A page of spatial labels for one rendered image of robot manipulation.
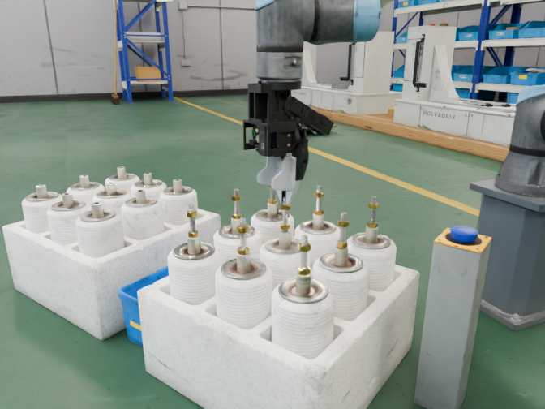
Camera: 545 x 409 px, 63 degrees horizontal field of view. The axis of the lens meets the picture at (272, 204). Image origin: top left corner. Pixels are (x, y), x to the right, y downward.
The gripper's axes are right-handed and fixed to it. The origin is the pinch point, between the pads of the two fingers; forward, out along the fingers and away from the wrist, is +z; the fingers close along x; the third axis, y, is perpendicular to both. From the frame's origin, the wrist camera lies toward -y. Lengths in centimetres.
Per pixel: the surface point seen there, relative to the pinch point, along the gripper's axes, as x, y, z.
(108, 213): -37.4, 21.4, 9.6
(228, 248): -8.6, 7.8, 11.5
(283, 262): 3.6, 3.8, 10.8
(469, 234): 27.2, -13.4, 1.9
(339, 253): 11.8, -1.6, 7.6
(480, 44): -266, -537, -39
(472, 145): -84, -217, 29
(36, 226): -57, 33, 16
